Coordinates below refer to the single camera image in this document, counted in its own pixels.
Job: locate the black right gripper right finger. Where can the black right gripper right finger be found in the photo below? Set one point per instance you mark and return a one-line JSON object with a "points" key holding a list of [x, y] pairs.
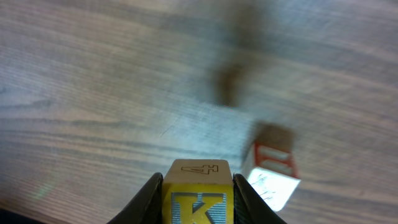
{"points": [[249, 207]]}

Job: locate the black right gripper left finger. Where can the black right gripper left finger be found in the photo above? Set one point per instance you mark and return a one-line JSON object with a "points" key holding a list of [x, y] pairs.
{"points": [[146, 205]]}

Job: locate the yellow K wooden block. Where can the yellow K wooden block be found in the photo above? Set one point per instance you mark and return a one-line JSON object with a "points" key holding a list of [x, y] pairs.
{"points": [[198, 191]]}

